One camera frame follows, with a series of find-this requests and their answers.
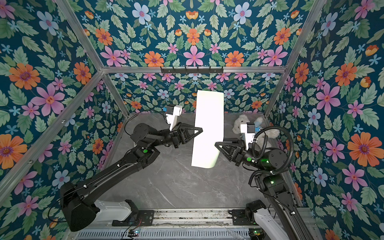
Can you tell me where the light green rectangular paper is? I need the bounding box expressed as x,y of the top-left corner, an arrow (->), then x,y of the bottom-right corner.
191,90 -> 224,169

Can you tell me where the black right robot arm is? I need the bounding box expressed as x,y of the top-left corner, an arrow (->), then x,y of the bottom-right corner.
215,139 -> 313,240

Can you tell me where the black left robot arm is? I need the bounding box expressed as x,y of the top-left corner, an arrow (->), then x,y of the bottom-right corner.
60,123 -> 203,232

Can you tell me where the white teddy bear blue hoodie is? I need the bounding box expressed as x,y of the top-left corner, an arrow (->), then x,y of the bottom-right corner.
232,115 -> 280,150

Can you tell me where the right circuit board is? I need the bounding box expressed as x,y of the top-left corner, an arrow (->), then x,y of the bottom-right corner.
249,229 -> 265,240

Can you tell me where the circuit board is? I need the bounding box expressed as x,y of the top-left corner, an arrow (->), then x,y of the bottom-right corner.
249,229 -> 265,240
127,230 -> 140,238

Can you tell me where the left circuit board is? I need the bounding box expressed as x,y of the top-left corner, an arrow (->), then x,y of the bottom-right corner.
127,230 -> 140,238

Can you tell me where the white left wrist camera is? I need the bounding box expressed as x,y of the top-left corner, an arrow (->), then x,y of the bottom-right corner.
164,104 -> 183,131

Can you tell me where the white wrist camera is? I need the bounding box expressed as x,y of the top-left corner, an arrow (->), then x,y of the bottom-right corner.
240,123 -> 261,150
164,104 -> 183,131

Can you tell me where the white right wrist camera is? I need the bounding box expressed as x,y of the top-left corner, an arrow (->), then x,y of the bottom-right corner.
240,123 -> 261,150

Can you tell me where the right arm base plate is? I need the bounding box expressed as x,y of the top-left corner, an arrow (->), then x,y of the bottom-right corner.
228,209 -> 256,226

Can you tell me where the black hook rail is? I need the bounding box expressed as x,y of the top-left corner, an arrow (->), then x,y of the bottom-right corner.
160,67 -> 224,75

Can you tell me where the aluminium front rail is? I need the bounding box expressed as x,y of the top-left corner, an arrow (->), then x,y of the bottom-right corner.
71,208 -> 316,229

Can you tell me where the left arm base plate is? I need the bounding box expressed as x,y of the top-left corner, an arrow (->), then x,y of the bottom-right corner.
112,210 -> 155,227

